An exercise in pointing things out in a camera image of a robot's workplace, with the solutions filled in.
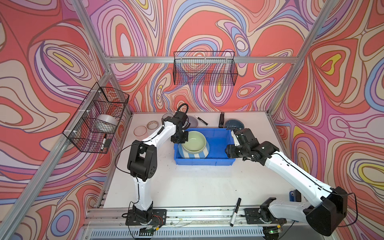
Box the aluminium front rail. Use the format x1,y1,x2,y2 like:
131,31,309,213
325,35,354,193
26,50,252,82
82,206,235,228

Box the black flashlight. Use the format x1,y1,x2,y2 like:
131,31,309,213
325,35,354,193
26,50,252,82
218,112,225,128

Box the clear tape roll in basket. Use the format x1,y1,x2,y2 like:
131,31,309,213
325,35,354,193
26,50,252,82
94,114,118,134

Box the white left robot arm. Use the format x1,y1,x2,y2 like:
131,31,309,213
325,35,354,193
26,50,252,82
126,110,189,225

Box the pink translucent plastic cup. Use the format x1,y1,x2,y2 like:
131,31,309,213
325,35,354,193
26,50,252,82
134,126,148,138

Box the grey ceramic bowl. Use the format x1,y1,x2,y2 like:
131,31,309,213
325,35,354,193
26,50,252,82
188,115,199,128

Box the roll of double-sided tape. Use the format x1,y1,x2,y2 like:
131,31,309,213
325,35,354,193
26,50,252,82
147,121,159,130

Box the black marker near bowls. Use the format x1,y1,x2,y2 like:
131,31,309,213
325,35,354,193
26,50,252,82
195,115,209,126

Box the black wire basket on left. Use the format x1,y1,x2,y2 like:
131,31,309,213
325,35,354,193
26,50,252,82
63,83,130,154

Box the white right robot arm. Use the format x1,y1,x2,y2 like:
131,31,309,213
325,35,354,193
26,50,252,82
225,129,348,237

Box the black marker on front rail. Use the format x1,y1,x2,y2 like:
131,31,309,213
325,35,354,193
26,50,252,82
230,198,242,227

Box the black wire basket on back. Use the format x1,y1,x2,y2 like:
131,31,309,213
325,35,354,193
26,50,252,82
173,50,238,86

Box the dark teal bowl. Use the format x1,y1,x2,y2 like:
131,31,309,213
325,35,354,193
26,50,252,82
224,119,245,130

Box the black wire basket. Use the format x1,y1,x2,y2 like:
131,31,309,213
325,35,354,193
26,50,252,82
173,50,238,86
63,83,130,154

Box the light green bowl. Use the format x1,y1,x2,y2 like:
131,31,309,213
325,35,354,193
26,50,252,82
181,131,208,154

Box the blue plastic bin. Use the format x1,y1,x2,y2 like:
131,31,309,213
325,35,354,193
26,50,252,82
174,128,235,166

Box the marker in left basket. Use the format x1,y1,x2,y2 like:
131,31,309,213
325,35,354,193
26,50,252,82
100,134,107,151

